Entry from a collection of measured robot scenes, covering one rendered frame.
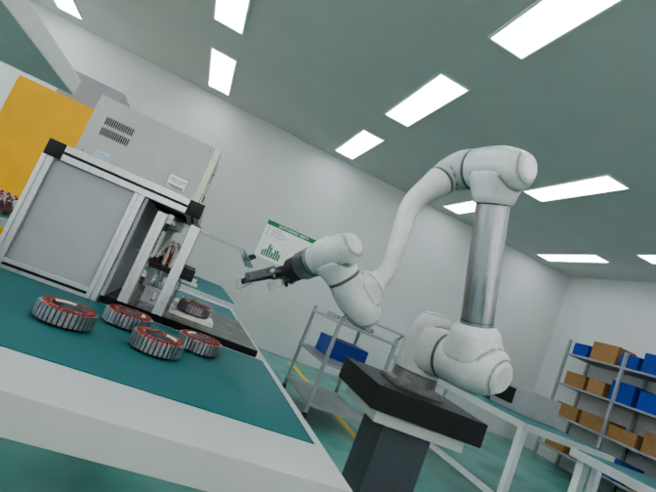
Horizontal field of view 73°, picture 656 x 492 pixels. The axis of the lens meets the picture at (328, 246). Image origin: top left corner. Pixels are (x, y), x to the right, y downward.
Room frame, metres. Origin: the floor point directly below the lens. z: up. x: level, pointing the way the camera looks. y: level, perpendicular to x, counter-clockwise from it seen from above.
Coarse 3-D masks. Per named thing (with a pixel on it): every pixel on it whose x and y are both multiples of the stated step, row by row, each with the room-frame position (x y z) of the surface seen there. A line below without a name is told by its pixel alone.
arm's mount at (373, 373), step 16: (352, 368) 1.61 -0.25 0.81; (368, 368) 1.64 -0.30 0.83; (352, 384) 1.56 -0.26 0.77; (368, 384) 1.43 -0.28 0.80; (384, 384) 1.40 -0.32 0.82; (368, 400) 1.38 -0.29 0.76; (384, 400) 1.36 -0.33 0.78; (400, 400) 1.37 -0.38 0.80; (416, 400) 1.37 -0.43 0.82; (432, 400) 1.47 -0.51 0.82; (448, 400) 1.65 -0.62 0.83; (400, 416) 1.37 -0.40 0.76; (416, 416) 1.38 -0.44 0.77; (432, 416) 1.39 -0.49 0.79; (448, 416) 1.40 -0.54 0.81; (464, 416) 1.41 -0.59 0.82; (448, 432) 1.40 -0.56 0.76; (464, 432) 1.41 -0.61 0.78; (480, 432) 1.42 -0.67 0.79
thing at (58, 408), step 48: (0, 384) 0.55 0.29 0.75; (48, 384) 0.61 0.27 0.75; (96, 384) 0.67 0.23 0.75; (0, 432) 0.54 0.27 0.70; (48, 432) 0.56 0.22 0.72; (96, 432) 0.57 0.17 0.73; (144, 432) 0.58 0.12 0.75; (192, 432) 0.64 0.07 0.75; (240, 432) 0.71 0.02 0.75; (192, 480) 0.60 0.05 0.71; (240, 480) 0.62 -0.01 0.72; (288, 480) 0.63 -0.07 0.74; (336, 480) 0.68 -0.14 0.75
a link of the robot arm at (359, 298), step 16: (432, 176) 1.35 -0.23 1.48; (448, 176) 1.35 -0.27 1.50; (416, 192) 1.33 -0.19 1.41; (432, 192) 1.35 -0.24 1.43; (448, 192) 1.38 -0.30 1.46; (400, 208) 1.34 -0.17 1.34; (416, 208) 1.33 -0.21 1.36; (400, 224) 1.32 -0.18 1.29; (400, 240) 1.31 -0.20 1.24; (400, 256) 1.31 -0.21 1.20; (368, 272) 1.27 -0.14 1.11; (384, 272) 1.29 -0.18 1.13; (336, 288) 1.24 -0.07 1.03; (352, 288) 1.22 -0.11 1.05; (368, 288) 1.24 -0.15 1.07; (384, 288) 1.28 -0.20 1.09; (352, 304) 1.24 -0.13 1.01; (368, 304) 1.24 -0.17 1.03; (352, 320) 1.27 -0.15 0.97; (368, 320) 1.26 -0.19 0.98
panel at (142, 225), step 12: (144, 204) 1.27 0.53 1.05; (144, 216) 1.34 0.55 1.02; (132, 228) 1.27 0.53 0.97; (144, 228) 1.48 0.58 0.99; (132, 240) 1.32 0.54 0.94; (120, 252) 1.27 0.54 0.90; (132, 252) 1.44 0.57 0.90; (120, 264) 1.31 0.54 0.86; (132, 264) 1.57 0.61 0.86; (108, 276) 1.27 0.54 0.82; (120, 276) 1.43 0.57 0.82; (108, 288) 1.30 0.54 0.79
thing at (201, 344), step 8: (184, 336) 1.11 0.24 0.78; (192, 336) 1.12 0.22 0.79; (200, 336) 1.18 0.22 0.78; (208, 336) 1.20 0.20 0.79; (184, 344) 1.10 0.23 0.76; (192, 344) 1.10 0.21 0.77; (200, 344) 1.10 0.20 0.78; (208, 344) 1.11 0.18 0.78; (216, 344) 1.13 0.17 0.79; (192, 352) 1.11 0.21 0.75; (200, 352) 1.11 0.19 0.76; (208, 352) 1.12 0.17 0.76; (216, 352) 1.14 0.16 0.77
